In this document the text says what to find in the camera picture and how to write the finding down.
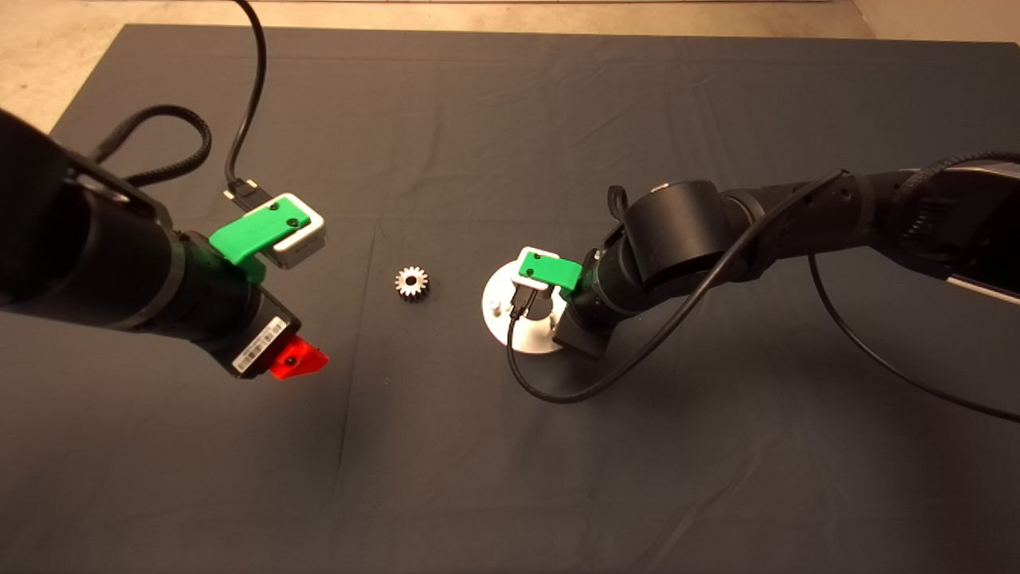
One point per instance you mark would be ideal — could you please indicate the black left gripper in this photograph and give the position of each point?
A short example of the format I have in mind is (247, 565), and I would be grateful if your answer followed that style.
(259, 347)

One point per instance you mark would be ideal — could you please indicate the round metal carrier plate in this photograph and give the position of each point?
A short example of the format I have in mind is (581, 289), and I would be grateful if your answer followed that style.
(526, 339)

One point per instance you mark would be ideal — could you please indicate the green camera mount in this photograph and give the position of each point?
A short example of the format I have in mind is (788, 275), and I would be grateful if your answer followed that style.
(550, 271)
(247, 235)

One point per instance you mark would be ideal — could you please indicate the dark grey table cloth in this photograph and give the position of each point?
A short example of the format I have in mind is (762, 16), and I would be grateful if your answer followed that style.
(510, 119)

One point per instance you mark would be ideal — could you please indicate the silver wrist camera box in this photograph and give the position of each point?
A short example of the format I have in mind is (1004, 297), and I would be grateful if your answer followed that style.
(526, 255)
(307, 243)

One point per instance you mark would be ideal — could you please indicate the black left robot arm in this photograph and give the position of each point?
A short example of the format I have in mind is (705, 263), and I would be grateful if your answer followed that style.
(72, 231)

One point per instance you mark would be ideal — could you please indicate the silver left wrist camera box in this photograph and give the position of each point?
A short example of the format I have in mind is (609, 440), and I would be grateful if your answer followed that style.
(307, 243)

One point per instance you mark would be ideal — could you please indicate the green right camera mount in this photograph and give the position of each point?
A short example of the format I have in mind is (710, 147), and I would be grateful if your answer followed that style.
(550, 271)

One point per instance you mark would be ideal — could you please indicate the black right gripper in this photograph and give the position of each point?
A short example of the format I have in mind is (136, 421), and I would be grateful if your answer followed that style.
(582, 335)

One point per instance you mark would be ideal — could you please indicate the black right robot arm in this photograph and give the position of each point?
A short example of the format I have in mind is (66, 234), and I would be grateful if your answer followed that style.
(677, 231)

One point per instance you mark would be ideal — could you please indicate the green left camera mount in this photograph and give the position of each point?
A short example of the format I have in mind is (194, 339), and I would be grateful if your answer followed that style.
(247, 235)

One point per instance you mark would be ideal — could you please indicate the small steel planetary gear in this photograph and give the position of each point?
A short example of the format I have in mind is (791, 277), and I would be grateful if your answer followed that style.
(418, 287)

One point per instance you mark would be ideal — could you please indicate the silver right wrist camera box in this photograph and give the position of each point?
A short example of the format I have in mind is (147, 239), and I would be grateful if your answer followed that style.
(526, 255)

